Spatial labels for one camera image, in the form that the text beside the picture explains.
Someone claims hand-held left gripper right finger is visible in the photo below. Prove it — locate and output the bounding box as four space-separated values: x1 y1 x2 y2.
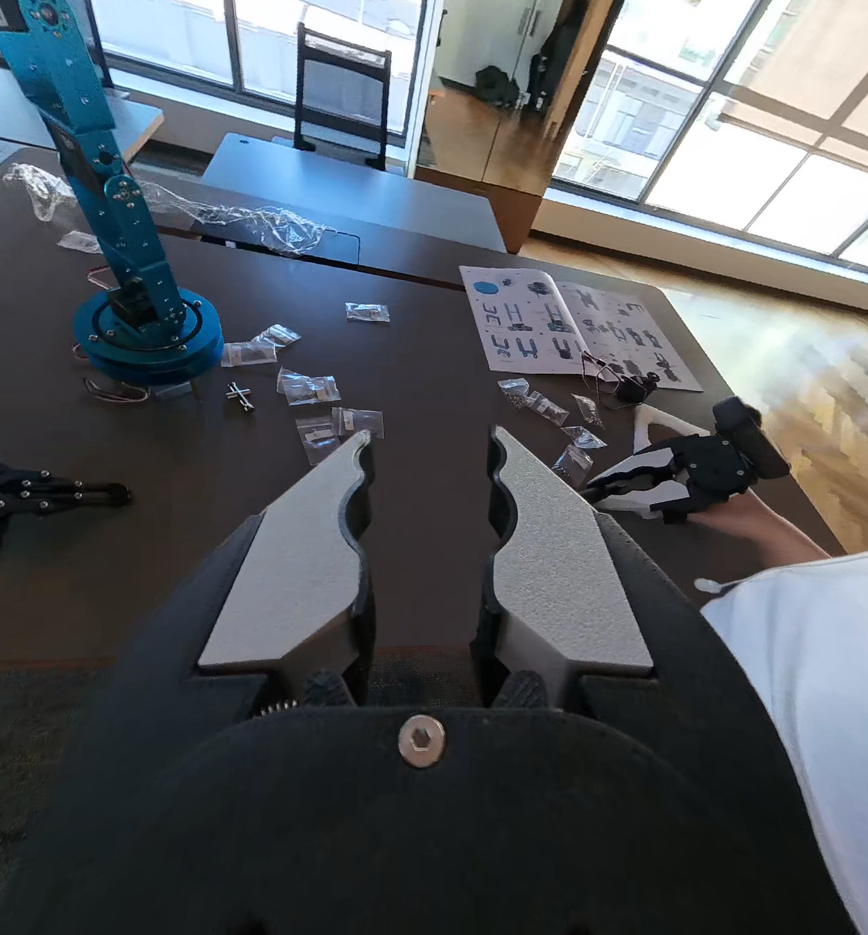
471 426 654 710

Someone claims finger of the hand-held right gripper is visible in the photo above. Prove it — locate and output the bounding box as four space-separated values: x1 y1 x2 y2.
595 481 688 521
589 440 683 489

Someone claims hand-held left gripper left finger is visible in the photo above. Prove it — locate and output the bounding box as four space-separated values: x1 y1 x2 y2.
196 430 375 706

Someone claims black servo motor with wires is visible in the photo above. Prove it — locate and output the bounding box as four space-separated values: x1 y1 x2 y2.
580 351 661 405

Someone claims person's right forearm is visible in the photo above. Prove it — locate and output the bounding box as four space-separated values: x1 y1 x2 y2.
752 504 834 567

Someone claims dark desk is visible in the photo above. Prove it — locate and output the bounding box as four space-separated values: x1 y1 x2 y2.
0 146 848 669

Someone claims desk with wooden edge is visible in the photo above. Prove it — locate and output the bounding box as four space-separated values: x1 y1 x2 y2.
0 58 165 170

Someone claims person's right hand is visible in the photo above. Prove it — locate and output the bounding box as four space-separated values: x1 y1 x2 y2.
686 488 773 543

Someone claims white foam cutout piece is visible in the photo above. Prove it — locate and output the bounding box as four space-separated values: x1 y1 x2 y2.
631 404 714 468

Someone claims open instruction manual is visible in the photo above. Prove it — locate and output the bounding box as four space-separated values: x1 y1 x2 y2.
459 264 704 393

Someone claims cluster of clear hardware bags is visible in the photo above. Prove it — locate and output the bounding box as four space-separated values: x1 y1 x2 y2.
221 301 390 466

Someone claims black toy robot claw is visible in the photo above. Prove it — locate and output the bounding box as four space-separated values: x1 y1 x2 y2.
0 462 133 563

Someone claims large window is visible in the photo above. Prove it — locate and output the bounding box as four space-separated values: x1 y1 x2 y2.
87 0 435 136
551 0 868 275

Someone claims crumpled clear plastic wrap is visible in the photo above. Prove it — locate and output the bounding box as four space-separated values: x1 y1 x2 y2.
3 162 333 257

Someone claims black slatted chair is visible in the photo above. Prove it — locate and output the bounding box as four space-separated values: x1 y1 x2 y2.
293 22 393 173

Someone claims desk with cable flap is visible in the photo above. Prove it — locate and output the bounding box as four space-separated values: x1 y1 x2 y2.
200 133 509 287

